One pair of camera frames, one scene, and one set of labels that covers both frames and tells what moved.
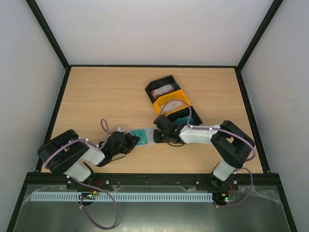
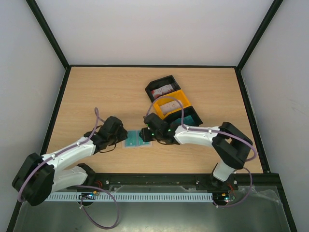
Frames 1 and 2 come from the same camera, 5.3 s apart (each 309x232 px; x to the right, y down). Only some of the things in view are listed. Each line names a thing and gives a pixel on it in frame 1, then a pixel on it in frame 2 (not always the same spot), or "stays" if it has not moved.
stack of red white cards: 158,92 stays
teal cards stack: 184,121 stays
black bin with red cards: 159,88 stays
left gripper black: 132,144 → 123,135
